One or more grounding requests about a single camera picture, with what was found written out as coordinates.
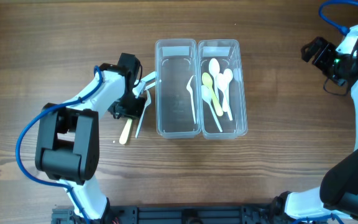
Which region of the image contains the white spoon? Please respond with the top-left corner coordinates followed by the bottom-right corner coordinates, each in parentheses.
top-left (209, 58), bottom-right (220, 98)
top-left (223, 68), bottom-right (233, 113)
top-left (217, 73), bottom-right (233, 121)
top-left (201, 85), bottom-right (223, 132)

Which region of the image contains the white fork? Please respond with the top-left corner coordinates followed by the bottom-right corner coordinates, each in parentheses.
top-left (135, 90), bottom-right (152, 138)
top-left (186, 75), bottom-right (196, 124)

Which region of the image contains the yellow plastic fork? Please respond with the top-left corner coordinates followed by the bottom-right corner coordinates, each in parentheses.
top-left (119, 118), bottom-right (132, 145)

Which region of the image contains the white fork angled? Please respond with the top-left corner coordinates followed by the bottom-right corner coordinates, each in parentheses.
top-left (145, 82), bottom-right (156, 90)

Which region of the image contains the left blue cable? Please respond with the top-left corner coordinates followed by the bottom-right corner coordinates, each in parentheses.
top-left (15, 65), bottom-right (104, 224)

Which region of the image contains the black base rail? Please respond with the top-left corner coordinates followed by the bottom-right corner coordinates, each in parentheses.
top-left (50, 203), bottom-right (291, 224)

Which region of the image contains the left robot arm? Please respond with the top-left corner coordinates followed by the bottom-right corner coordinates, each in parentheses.
top-left (35, 53), bottom-right (146, 223)

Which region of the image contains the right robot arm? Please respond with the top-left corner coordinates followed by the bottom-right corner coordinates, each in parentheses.
top-left (282, 25), bottom-right (358, 223)

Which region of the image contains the yellow plastic spoon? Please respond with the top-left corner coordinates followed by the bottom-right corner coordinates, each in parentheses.
top-left (201, 72), bottom-right (223, 116)

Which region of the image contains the left clear plastic container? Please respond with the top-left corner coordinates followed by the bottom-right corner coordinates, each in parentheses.
top-left (155, 39), bottom-right (202, 139)

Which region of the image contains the right clear plastic container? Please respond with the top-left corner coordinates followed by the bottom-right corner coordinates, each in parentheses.
top-left (198, 39), bottom-right (248, 140)

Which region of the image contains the light blue plastic fork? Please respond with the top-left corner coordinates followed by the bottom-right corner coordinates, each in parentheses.
top-left (132, 72), bottom-right (156, 98)

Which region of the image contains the clear plastic container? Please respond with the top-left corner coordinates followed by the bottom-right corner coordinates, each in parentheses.
top-left (198, 39), bottom-right (248, 140)
top-left (155, 39), bottom-right (202, 139)

